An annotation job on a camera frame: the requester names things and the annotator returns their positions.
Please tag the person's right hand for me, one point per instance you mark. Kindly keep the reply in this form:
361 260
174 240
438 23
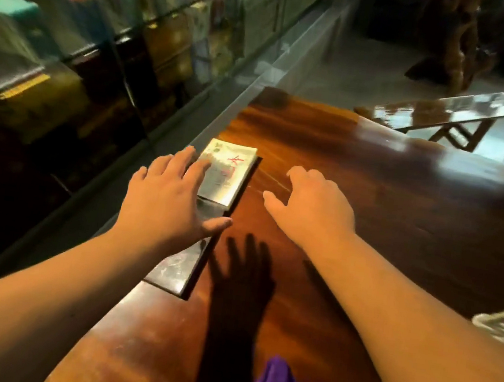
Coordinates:
318 211

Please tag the person's left hand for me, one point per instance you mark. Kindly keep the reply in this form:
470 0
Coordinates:
162 204

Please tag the person's left middle finger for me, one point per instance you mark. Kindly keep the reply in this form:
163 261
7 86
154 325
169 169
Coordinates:
183 160

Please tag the person's right thumb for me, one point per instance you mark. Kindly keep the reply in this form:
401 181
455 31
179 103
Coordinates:
274 204

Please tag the person's left little finger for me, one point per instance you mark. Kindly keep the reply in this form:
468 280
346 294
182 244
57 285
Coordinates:
139 173

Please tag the person's left thumb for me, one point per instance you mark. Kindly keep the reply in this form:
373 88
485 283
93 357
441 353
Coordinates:
217 226

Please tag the person's left forearm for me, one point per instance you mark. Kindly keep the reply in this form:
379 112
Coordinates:
42 304

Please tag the person's right forearm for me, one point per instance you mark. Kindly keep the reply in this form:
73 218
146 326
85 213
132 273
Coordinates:
408 338

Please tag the white printed flat box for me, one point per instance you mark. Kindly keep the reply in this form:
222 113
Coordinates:
231 172

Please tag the dark glossy flat box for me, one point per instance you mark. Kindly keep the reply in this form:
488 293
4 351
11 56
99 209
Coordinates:
179 267

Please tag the glass display cabinet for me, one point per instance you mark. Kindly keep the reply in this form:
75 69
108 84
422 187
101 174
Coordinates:
122 88

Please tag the brown box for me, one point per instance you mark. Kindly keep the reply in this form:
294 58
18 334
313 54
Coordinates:
169 48

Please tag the yellow box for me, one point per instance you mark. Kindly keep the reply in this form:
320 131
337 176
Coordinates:
37 100

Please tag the small blue box red top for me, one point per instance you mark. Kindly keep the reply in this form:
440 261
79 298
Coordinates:
122 0

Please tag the large blue box red top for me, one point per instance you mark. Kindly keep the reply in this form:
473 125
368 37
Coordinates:
78 13

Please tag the teal box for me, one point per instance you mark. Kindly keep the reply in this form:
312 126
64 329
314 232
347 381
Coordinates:
4 35

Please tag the glossy wooden bench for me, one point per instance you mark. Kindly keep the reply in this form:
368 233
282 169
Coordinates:
448 108

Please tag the carved wooden root stand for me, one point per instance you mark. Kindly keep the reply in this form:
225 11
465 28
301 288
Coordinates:
455 49

